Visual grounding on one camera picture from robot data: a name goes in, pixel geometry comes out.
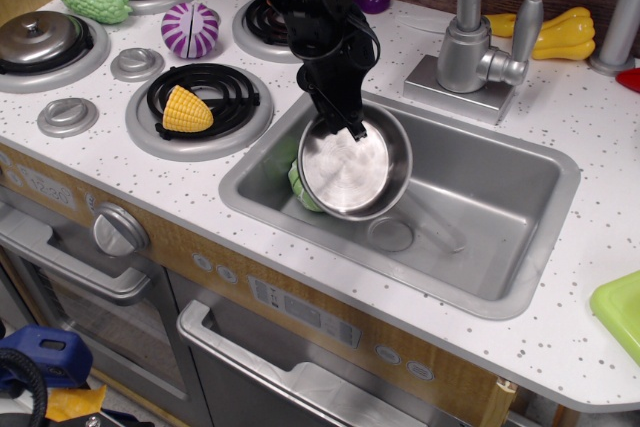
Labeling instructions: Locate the steel pan with wire handle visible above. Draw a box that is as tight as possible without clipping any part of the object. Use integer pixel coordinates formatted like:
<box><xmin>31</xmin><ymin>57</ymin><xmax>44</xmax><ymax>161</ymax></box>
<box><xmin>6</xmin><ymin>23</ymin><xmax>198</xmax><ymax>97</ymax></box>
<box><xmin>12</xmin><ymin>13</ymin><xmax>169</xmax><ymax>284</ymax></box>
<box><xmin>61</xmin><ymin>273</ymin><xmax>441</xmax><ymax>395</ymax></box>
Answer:
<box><xmin>295</xmin><ymin>106</ymin><xmax>466</xmax><ymax>254</ymax></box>

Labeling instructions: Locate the black coil burner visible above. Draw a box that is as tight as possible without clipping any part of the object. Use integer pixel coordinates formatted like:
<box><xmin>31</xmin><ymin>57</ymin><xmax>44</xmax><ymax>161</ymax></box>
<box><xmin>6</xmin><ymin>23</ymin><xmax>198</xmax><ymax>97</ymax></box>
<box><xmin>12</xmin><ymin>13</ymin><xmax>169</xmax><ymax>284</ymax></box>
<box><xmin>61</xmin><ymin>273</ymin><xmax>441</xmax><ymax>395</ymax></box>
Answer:
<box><xmin>146</xmin><ymin>63</ymin><xmax>263</xmax><ymax>140</ymax></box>
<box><xmin>244</xmin><ymin>0</ymin><xmax>288</xmax><ymax>47</ymax></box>

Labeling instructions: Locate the green toy bitter gourd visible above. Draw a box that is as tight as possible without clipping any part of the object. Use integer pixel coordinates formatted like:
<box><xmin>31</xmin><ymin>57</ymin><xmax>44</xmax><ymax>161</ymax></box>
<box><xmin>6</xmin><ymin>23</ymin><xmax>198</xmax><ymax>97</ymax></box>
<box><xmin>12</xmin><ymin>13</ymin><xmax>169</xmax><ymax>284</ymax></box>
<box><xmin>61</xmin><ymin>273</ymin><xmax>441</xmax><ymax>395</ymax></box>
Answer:
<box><xmin>61</xmin><ymin>0</ymin><xmax>133</xmax><ymax>25</ymax></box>

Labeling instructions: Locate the yellow toy pepper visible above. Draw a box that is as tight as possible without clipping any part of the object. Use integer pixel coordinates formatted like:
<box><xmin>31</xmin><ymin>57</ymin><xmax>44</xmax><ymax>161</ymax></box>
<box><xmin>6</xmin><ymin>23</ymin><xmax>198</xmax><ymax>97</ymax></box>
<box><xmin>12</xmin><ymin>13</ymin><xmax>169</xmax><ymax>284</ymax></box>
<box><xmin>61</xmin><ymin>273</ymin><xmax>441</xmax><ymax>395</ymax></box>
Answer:
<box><xmin>483</xmin><ymin>7</ymin><xmax>597</xmax><ymax>62</ymax></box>

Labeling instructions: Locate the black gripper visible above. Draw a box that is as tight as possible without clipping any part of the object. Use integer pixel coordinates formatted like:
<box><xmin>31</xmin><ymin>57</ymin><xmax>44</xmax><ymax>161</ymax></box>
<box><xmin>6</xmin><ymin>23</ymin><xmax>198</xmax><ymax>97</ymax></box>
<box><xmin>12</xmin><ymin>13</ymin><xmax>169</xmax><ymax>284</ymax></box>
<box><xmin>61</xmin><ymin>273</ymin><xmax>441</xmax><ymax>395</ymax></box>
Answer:
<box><xmin>297</xmin><ymin>34</ymin><xmax>379</xmax><ymax>141</ymax></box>

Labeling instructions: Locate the grey stove knob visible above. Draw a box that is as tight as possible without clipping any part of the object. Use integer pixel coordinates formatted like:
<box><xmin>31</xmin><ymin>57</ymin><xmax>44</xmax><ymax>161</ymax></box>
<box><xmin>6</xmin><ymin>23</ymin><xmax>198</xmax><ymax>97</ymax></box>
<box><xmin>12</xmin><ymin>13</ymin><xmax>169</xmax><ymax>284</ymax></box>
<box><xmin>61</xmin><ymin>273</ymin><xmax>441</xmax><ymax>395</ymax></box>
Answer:
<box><xmin>110</xmin><ymin>47</ymin><xmax>165</xmax><ymax>82</ymax></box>
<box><xmin>37</xmin><ymin>98</ymin><xmax>99</xmax><ymax>138</ymax></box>

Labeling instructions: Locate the steel pot lid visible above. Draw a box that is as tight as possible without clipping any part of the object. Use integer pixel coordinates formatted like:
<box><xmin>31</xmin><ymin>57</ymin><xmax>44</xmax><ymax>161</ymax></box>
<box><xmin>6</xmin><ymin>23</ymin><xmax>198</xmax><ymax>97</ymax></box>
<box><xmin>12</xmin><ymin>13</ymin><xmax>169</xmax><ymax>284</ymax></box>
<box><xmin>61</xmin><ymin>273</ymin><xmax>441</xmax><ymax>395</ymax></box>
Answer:
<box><xmin>1</xmin><ymin>11</ymin><xmax>94</xmax><ymax>74</ymax></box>

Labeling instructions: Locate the lime green plastic plate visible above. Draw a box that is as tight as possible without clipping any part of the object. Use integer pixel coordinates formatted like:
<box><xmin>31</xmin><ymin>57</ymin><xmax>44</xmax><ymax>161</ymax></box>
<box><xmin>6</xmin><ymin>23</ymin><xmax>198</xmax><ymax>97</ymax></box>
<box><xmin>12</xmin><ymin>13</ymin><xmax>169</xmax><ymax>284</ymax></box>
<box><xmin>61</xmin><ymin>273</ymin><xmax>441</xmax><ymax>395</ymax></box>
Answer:
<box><xmin>590</xmin><ymin>271</ymin><xmax>639</xmax><ymax>364</ymax></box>

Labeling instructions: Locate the yellow cloth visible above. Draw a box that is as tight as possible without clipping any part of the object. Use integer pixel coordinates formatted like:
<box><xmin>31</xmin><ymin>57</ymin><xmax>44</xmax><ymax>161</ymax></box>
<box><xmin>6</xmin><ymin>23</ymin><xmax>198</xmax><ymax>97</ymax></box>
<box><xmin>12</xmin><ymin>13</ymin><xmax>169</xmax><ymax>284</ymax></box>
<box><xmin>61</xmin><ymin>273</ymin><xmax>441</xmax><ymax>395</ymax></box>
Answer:
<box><xmin>45</xmin><ymin>385</ymin><xmax>107</xmax><ymax>422</ymax></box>

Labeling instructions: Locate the purple toy eggplant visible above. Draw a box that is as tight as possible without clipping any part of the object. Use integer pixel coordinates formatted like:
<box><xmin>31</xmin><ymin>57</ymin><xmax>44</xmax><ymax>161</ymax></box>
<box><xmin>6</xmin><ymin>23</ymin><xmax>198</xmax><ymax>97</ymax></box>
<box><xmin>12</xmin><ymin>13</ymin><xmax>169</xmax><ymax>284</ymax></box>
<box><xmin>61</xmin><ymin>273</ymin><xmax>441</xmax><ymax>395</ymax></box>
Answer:
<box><xmin>355</xmin><ymin>0</ymin><xmax>391</xmax><ymax>14</ymax></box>

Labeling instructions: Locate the blue clamp tool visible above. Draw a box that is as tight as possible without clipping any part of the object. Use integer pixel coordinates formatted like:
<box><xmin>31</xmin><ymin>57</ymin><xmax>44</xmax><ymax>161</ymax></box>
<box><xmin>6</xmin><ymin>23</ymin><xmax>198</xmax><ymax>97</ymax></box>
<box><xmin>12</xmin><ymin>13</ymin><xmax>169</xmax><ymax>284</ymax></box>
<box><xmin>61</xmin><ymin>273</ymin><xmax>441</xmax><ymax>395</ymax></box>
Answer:
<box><xmin>1</xmin><ymin>325</ymin><xmax>93</xmax><ymax>388</ymax></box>

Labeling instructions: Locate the purple striped toy onion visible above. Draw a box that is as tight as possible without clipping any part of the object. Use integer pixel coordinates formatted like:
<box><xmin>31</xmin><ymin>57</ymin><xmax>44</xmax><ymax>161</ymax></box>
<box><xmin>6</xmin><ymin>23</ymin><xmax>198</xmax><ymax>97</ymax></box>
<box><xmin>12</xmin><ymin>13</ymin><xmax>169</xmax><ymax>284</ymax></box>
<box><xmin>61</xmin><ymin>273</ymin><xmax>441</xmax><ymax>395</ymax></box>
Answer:
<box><xmin>161</xmin><ymin>3</ymin><xmax>220</xmax><ymax>59</ymax></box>

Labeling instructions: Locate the grey stove knob left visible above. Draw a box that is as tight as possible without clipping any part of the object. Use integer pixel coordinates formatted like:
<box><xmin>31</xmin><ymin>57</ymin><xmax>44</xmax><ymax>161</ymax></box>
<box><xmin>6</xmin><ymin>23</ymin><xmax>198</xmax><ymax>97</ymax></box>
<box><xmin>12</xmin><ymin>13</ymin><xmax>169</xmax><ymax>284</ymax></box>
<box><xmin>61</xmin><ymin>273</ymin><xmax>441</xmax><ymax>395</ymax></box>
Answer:
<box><xmin>37</xmin><ymin>98</ymin><xmax>99</xmax><ymax>138</ymax></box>

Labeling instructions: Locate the silver toy sink basin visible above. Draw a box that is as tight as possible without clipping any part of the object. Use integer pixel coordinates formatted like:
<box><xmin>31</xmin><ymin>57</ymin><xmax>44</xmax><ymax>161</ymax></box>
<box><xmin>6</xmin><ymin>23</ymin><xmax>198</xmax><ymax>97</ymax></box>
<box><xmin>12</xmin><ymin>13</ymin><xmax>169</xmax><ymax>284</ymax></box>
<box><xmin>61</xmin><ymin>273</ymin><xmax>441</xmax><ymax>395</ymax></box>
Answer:
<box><xmin>220</xmin><ymin>93</ymin><xmax>580</xmax><ymax>320</ymax></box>

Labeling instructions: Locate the red toy item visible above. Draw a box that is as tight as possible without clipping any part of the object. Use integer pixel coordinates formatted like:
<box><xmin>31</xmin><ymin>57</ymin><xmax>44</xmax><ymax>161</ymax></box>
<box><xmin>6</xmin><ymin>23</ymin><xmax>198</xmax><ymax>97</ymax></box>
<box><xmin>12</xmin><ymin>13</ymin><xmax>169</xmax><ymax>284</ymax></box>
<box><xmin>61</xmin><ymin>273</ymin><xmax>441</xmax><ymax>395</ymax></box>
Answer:
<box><xmin>615</xmin><ymin>67</ymin><xmax>640</xmax><ymax>93</ymax></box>

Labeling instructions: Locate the black front coil burner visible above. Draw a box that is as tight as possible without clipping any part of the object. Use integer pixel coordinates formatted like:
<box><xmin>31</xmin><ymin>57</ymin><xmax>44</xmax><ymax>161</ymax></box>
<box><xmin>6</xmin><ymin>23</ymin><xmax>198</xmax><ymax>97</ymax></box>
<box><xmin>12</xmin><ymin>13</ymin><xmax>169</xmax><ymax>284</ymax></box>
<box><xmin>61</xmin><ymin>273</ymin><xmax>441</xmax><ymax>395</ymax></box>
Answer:
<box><xmin>146</xmin><ymin>63</ymin><xmax>263</xmax><ymax>140</ymax></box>

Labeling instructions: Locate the silver oven dial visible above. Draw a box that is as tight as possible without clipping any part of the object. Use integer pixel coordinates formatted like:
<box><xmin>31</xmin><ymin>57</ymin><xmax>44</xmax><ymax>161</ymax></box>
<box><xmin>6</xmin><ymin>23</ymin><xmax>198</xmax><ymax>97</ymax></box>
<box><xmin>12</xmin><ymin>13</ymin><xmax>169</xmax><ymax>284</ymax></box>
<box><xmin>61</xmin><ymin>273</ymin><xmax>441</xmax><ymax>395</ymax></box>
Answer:
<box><xmin>91</xmin><ymin>202</ymin><xmax>150</xmax><ymax>257</ymax></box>

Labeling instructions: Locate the silver oven door handle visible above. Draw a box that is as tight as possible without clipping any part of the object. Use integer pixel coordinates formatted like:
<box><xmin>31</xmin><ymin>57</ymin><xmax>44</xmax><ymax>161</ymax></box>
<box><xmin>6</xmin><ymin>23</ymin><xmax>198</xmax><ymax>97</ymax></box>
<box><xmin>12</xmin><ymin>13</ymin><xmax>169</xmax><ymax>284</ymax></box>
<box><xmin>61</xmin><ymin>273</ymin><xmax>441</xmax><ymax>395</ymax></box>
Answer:
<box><xmin>1</xmin><ymin>203</ymin><xmax>153</xmax><ymax>306</ymax></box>

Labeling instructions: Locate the green toy cabbage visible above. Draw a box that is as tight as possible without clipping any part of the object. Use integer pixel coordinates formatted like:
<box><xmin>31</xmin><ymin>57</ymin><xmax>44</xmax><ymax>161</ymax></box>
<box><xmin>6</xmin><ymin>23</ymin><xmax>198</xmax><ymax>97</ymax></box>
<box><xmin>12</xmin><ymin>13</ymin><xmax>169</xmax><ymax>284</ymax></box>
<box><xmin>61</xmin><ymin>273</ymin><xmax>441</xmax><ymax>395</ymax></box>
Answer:
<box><xmin>287</xmin><ymin>160</ymin><xmax>323</xmax><ymax>213</ymax></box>

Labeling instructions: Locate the grey post right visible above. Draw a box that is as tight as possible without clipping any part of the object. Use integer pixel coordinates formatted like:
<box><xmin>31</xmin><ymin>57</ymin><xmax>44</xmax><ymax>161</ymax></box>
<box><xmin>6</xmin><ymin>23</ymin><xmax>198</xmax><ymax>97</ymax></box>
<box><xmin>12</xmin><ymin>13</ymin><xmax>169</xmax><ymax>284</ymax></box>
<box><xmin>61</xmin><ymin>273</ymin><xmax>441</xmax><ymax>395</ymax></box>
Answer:
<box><xmin>589</xmin><ymin>0</ymin><xmax>639</xmax><ymax>77</ymax></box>

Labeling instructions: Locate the black rear coil burner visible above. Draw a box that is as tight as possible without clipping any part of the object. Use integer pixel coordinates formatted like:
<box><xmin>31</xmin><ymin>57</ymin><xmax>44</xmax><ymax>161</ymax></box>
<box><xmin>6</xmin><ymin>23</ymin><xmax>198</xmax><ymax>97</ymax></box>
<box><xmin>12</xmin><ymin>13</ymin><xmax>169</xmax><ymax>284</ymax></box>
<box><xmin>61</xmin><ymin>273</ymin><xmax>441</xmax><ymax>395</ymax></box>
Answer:
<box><xmin>244</xmin><ymin>0</ymin><xmax>288</xmax><ymax>47</ymax></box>

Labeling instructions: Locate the black cable hose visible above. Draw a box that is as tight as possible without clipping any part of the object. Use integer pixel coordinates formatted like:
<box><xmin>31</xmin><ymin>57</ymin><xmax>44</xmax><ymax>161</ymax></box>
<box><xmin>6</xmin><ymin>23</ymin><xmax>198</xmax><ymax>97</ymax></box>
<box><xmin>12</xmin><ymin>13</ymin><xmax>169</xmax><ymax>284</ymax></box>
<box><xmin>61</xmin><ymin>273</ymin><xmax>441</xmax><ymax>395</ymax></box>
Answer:
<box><xmin>0</xmin><ymin>346</ymin><xmax>49</xmax><ymax>423</ymax></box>

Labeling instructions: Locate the yellow toy corn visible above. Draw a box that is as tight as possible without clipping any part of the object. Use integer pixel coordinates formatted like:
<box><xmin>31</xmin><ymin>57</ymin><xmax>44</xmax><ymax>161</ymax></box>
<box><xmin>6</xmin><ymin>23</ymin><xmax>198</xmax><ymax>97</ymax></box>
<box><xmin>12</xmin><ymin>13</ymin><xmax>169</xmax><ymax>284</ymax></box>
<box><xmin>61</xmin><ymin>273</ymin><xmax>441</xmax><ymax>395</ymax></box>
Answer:
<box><xmin>162</xmin><ymin>85</ymin><xmax>214</xmax><ymax>133</ymax></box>

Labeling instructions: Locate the silver dishwasher door handle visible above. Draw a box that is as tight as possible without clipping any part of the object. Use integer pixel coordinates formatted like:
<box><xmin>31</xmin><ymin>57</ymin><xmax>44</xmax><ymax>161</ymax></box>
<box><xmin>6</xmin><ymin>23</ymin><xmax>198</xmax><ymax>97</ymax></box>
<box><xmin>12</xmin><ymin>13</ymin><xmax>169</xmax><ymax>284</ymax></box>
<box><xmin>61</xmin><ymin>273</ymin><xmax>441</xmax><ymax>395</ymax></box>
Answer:
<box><xmin>177</xmin><ymin>299</ymin><xmax>457</xmax><ymax>426</ymax></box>

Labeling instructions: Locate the grey stove knob middle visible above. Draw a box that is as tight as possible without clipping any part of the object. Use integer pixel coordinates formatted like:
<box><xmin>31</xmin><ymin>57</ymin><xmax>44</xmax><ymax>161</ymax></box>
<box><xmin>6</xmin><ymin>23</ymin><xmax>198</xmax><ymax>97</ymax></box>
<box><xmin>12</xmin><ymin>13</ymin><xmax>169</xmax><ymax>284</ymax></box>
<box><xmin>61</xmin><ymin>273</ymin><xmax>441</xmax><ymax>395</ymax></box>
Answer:
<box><xmin>110</xmin><ymin>47</ymin><xmax>165</xmax><ymax>82</ymax></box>

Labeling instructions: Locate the silver toy faucet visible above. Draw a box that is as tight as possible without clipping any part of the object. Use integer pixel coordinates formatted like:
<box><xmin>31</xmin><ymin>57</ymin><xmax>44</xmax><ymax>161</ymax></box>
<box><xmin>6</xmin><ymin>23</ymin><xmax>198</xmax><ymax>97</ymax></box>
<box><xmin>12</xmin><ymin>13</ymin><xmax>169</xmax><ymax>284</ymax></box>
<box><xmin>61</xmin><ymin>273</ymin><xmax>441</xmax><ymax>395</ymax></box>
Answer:
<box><xmin>403</xmin><ymin>0</ymin><xmax>544</xmax><ymax>124</ymax></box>

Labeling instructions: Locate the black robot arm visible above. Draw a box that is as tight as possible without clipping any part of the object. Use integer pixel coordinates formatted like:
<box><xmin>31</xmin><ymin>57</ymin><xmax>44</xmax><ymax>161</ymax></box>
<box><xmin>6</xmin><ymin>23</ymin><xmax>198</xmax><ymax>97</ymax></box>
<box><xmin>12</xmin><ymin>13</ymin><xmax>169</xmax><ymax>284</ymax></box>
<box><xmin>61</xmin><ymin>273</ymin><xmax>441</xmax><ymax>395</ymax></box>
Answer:
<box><xmin>267</xmin><ymin>0</ymin><xmax>380</xmax><ymax>141</ymax></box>

